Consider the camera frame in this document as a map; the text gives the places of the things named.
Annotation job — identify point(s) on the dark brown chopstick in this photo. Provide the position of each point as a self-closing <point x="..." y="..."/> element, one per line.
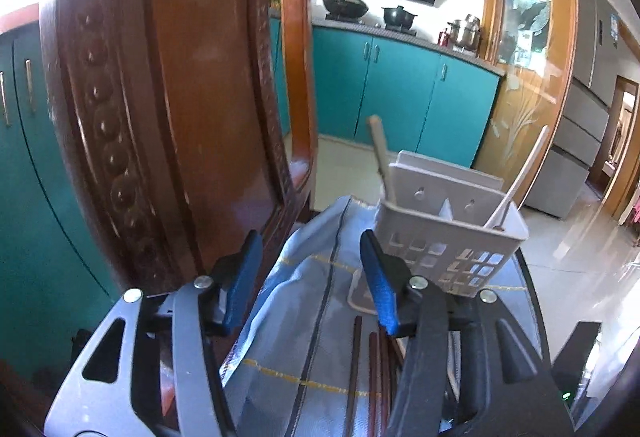
<point x="354" y="357"/>
<point x="373" y="377"/>
<point x="386" y="367"/>

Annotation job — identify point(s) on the teal kitchen base cabinet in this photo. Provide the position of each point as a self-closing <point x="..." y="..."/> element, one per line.
<point x="400" y="92"/>

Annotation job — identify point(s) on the black cooking pot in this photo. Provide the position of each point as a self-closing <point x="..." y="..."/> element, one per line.
<point x="396" y="17"/>

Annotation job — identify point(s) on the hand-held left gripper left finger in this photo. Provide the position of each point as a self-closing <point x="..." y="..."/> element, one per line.
<point x="245" y="278"/>

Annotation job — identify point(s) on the teal tall cabinet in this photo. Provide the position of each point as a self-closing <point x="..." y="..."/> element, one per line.
<point x="30" y="217"/>

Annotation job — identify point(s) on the white plastic utensil holder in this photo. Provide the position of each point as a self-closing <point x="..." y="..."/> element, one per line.
<point x="450" y="217"/>

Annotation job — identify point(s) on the small red bottle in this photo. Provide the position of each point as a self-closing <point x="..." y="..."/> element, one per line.
<point x="443" y="38"/>

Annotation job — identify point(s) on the blue plaid tablecloth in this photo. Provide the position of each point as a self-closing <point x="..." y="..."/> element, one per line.
<point x="310" y="297"/>

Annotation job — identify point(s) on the black wok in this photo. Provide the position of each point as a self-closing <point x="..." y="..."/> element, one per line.
<point x="345" y="4"/>

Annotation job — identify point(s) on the grey refrigerator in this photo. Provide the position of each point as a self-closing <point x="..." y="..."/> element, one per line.
<point x="575" y="142"/>

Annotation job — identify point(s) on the stainless steel pot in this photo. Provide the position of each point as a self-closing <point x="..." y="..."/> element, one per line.
<point x="464" y="33"/>

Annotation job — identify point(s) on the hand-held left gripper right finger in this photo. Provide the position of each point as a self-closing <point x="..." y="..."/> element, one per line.
<point x="382" y="298"/>

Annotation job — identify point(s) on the black gas stove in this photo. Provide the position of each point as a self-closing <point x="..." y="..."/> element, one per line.
<point x="370" y="24"/>

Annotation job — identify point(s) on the white chopstick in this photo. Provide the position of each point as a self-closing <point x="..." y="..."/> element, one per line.
<point x="520" y="177"/>

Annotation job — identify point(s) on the carved brown wooden chair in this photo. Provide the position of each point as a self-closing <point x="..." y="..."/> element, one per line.
<point x="200" y="67"/>

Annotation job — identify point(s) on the wooden door frame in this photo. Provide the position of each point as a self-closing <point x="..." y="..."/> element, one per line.
<point x="612" y="157"/>

